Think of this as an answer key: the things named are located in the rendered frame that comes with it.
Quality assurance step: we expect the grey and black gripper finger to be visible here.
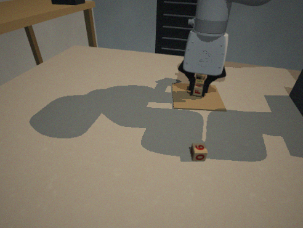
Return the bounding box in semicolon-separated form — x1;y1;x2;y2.
178;61;195;95
202;67;226;97

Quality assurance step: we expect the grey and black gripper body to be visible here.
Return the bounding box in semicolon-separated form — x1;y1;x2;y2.
183;29;228;76

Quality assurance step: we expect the tan flat mat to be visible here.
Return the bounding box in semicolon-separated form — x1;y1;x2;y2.
172;83;227;112

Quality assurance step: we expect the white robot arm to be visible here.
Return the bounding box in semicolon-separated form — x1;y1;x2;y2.
188;0;271;34

